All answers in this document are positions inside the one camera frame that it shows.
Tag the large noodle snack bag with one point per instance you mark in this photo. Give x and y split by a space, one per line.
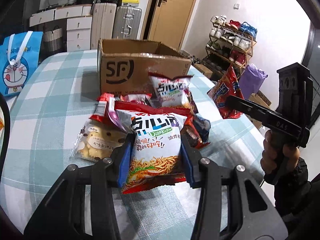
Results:
155 157

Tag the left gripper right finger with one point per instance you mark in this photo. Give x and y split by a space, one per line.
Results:
188 161

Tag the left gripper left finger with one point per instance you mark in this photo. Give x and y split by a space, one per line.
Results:
125 159

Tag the blue Doraemon bag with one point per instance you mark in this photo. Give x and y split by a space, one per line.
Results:
19 60

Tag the SF cardboard box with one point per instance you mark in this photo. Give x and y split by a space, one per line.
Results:
123 66

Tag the white drawer desk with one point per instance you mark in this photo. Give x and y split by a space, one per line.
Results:
75 20

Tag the small noodle snack bag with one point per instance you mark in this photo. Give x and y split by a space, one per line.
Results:
171 92

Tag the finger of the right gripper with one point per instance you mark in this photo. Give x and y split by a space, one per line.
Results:
251 109

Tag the woven laundry basket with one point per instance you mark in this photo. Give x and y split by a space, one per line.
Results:
53 41

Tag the purple candy bag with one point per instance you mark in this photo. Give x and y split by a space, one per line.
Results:
112 114

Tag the clear cookie bag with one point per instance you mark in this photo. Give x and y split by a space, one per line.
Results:
97 141

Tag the red barcode snack pack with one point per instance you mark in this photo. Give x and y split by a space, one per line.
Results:
195 132

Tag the red white small packet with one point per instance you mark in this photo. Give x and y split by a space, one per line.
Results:
143 99

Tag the small cardboard box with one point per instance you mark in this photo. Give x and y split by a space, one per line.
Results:
262 100

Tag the red snack bag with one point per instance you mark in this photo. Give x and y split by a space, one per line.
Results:
227 86

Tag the wooden door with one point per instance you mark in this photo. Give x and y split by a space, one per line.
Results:
169 21

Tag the right hand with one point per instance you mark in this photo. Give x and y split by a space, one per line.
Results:
270 153

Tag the wooden shoe rack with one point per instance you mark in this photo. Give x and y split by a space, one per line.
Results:
231 41

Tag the beige suitcase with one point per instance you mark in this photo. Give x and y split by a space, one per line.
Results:
102 22

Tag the silver suitcase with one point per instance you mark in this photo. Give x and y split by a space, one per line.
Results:
126 22

